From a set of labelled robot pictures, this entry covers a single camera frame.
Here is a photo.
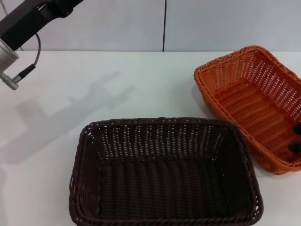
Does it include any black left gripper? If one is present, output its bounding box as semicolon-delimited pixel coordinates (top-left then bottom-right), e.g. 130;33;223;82
0;0;83;51

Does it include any orange woven basket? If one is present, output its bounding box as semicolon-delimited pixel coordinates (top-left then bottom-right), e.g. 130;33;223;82
193;46;301;175

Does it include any dark brown woven basket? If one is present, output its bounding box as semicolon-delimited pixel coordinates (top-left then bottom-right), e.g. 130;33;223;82
68;117;264;226

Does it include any grey cable with plug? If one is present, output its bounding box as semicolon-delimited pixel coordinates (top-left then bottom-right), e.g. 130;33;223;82
13;32;42;80

